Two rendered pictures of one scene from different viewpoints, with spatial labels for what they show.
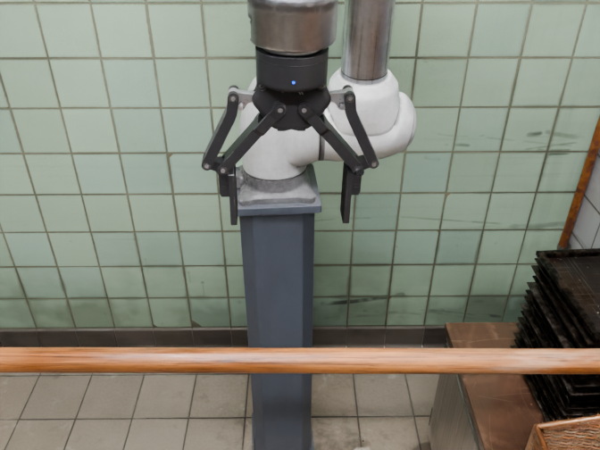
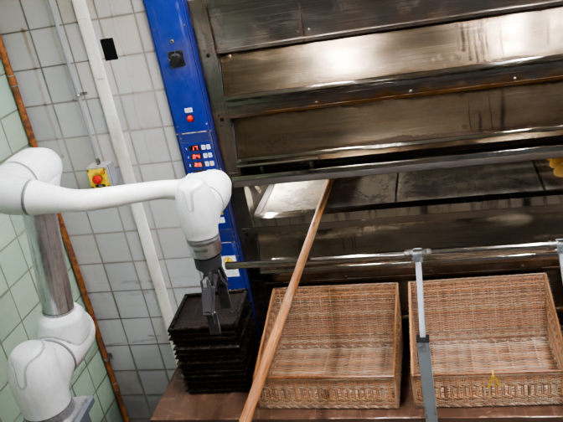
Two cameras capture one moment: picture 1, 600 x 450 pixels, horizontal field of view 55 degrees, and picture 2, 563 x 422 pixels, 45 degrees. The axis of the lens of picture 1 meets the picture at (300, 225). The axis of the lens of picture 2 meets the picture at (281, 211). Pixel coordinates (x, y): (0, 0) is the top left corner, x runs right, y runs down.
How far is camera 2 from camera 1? 1.68 m
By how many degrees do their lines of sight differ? 65
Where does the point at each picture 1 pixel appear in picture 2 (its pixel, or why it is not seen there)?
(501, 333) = (172, 395)
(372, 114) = (85, 322)
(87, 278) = not seen: outside the picture
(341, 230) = not seen: outside the picture
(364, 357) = (276, 334)
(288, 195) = (77, 407)
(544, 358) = (289, 296)
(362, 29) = (64, 281)
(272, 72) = (217, 262)
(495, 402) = (218, 409)
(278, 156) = (64, 386)
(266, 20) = (214, 246)
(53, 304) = not seen: outside the picture
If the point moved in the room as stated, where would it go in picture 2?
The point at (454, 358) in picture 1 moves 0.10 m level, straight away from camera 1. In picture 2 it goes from (283, 315) to (257, 310)
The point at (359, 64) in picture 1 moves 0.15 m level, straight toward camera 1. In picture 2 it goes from (67, 301) to (106, 302)
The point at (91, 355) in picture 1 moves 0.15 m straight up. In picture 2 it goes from (249, 408) to (238, 360)
